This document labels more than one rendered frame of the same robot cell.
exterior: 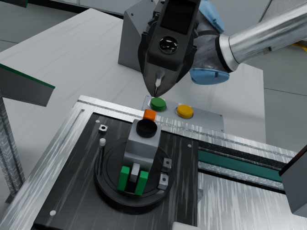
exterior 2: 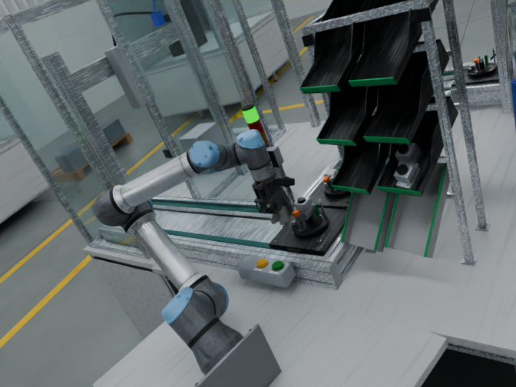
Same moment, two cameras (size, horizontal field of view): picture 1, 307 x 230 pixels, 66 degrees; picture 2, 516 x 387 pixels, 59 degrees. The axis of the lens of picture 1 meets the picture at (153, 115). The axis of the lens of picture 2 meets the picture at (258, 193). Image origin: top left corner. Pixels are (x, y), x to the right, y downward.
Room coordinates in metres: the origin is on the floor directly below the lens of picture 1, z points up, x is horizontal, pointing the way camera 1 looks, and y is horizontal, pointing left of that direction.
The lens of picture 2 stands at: (1.28, 0.98, 1.89)
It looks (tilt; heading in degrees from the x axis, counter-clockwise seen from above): 26 degrees down; 229
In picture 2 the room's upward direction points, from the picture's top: 23 degrees counter-clockwise
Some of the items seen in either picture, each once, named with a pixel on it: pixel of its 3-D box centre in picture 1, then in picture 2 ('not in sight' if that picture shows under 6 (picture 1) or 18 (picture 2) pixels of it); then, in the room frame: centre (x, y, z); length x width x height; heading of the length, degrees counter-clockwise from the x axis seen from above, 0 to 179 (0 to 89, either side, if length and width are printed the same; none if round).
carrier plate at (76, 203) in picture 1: (133, 176); (312, 229); (0.24, 0.00, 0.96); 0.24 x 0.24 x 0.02; 2
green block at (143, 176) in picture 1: (140, 183); not in sight; (0.20, -0.01, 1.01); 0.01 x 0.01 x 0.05; 2
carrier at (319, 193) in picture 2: not in sight; (338, 179); (-0.01, -0.01, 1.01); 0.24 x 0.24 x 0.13; 2
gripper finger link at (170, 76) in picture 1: (169, 73); (276, 217); (0.38, -0.01, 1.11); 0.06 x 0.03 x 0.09; 2
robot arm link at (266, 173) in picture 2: not in sight; (262, 170); (0.37, 0.01, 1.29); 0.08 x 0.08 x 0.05
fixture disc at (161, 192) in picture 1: (134, 170); (310, 224); (0.24, 0.00, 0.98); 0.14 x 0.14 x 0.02
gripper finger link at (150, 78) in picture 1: (152, 69); (283, 218); (0.37, 0.02, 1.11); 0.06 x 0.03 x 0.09; 2
